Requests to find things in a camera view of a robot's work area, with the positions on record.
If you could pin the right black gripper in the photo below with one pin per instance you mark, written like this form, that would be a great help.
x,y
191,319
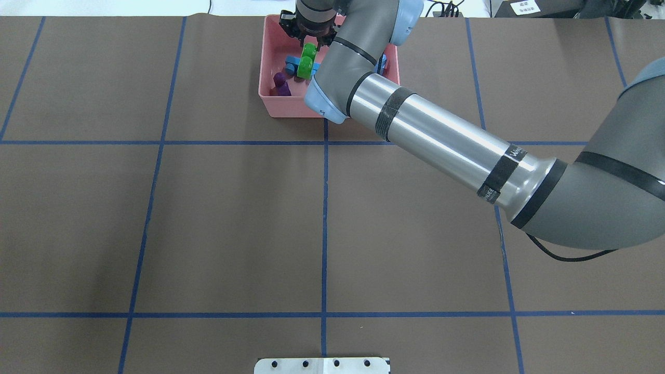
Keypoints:
x,y
310,29

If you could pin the green block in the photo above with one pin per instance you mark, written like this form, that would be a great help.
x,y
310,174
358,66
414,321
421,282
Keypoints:
x,y
305,68

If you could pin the purple block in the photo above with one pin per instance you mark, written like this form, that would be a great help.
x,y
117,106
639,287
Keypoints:
x,y
281,85

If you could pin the small blue block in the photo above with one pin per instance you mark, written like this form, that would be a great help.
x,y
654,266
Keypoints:
x,y
382,65

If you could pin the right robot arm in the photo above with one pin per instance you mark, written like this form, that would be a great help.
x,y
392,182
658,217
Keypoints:
x,y
611,197

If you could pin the pink plastic box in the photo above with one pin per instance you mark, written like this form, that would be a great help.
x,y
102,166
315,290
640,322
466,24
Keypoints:
x,y
277,47

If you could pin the usb hub with cables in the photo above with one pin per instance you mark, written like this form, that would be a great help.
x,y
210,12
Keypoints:
x,y
443,9

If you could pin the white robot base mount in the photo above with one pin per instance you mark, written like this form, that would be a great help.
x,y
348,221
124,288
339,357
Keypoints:
x,y
323,365

